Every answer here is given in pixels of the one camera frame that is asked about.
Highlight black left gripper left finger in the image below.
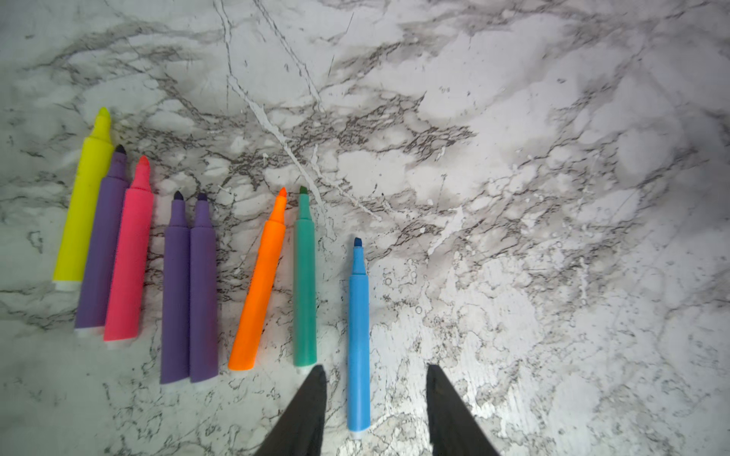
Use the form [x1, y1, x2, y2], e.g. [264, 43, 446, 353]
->
[255, 365, 327, 456]

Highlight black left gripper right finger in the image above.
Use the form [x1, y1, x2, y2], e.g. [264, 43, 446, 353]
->
[426, 364, 499, 456]

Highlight orange pen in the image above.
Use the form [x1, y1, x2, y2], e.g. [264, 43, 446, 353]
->
[228, 188, 287, 372]

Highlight blue pen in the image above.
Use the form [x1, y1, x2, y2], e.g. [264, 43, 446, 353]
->
[347, 237, 371, 440]

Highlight purple pen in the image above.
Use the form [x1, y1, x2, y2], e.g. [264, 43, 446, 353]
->
[190, 193, 219, 384]
[161, 191, 190, 385]
[74, 144, 129, 336]

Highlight green pen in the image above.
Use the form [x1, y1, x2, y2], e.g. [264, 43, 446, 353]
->
[294, 186, 317, 370]

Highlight pink red pen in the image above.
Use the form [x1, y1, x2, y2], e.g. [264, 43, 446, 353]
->
[104, 156, 154, 349]

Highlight yellow highlighter pen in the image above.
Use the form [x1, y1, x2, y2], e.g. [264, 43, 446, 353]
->
[52, 108, 114, 292]

